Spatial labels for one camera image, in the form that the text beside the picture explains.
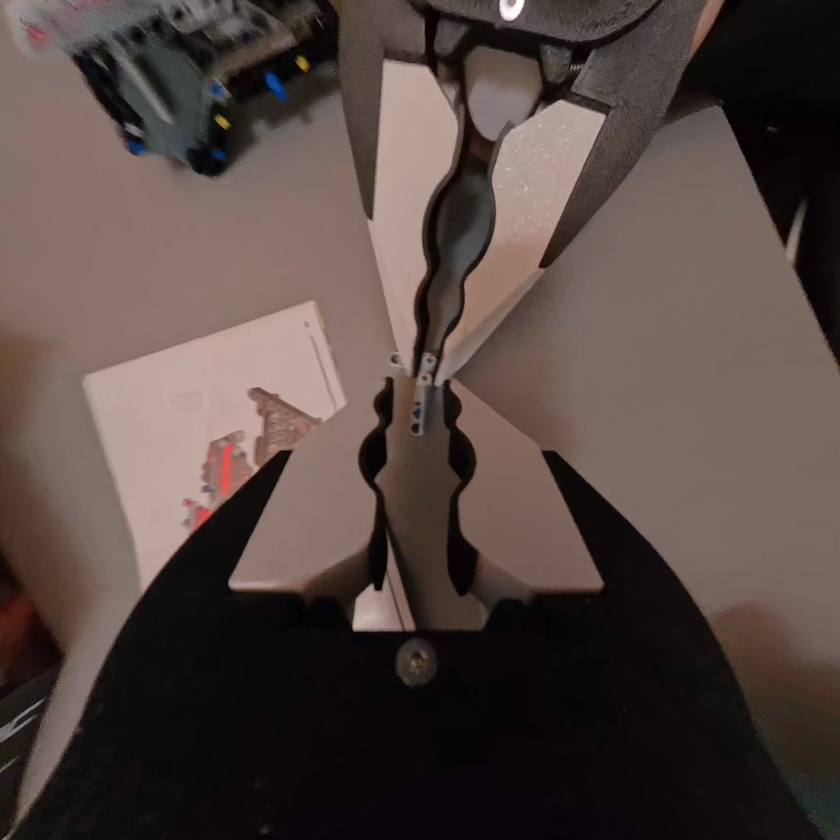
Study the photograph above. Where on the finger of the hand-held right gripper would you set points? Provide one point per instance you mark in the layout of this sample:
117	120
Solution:
410	144
531	190

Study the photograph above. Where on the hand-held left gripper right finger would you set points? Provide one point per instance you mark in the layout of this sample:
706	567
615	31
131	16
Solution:
525	525

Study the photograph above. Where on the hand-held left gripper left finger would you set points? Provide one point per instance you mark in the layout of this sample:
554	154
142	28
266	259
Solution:
315	512

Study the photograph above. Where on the white instruction booklet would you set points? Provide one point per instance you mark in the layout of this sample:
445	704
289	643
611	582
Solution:
170	420

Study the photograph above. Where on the small grey toy brick assembly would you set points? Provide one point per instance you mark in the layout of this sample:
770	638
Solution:
420	407

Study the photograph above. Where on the toy brick vehicle model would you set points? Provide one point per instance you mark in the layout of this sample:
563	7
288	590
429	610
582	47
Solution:
164	92

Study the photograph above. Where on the black toy box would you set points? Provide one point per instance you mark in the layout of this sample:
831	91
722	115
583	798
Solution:
23	722

